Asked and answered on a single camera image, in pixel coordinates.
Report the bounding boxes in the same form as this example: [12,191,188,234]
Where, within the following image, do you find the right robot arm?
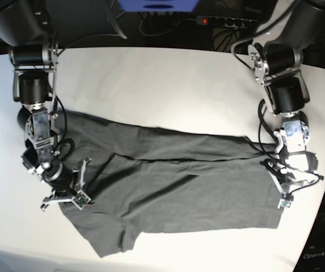
[0,1,90,205]

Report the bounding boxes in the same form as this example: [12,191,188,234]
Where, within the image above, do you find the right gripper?
[41,161,79,198]

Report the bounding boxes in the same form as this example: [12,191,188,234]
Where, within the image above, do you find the blue box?
[118,0,199,12]

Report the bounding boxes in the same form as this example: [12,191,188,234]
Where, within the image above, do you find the black power strip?
[195,16,258,29]

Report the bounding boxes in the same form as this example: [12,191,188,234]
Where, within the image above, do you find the dark grey T-shirt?
[57,111,282,257]

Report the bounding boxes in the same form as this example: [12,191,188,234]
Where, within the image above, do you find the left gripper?
[260,151,324,194]

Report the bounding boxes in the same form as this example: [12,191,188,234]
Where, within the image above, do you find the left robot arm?
[231,1,325,201]

